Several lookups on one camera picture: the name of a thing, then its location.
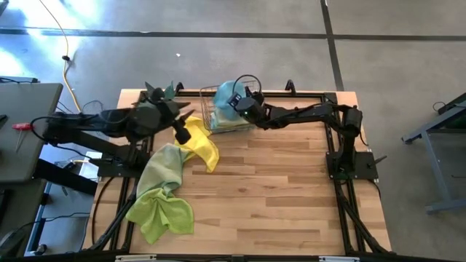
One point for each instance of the blue-grey metal stand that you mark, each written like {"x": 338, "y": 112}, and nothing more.
{"x": 429, "y": 128}

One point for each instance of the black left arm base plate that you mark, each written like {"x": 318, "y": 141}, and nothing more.
{"x": 105, "y": 170}

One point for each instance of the black diagonal beam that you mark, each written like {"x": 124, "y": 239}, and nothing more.
{"x": 65, "y": 178}

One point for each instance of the yellow microfiber towel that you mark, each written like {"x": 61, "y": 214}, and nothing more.
{"x": 200, "y": 145}

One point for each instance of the pale green microfiber towel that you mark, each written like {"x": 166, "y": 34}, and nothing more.
{"x": 164, "y": 171}
{"x": 233, "y": 123}

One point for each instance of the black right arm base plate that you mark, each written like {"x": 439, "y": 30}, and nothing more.
{"x": 370, "y": 174}

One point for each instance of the lime green microfiber towel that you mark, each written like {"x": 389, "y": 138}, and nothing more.
{"x": 164, "y": 218}

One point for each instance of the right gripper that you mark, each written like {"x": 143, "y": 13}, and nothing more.
{"x": 253, "y": 111}

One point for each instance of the black flat device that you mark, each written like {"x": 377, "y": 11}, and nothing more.
{"x": 18, "y": 80}

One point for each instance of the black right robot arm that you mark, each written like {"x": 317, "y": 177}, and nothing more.
{"x": 309, "y": 111}

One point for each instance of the grey side table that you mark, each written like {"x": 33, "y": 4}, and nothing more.
{"x": 29, "y": 153}

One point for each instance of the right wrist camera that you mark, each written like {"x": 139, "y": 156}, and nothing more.
{"x": 234, "y": 100}

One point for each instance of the potted plant in white pot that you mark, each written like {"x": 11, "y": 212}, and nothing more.
{"x": 169, "y": 92}

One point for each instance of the black aluminium table frame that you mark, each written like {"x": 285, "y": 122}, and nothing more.
{"x": 309, "y": 94}

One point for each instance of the silver frame end plate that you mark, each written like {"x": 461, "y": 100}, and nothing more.
{"x": 134, "y": 258}
{"x": 338, "y": 259}

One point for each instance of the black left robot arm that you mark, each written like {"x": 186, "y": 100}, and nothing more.
{"x": 91, "y": 123}

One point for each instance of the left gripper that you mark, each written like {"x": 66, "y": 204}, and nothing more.
{"x": 167, "y": 114}

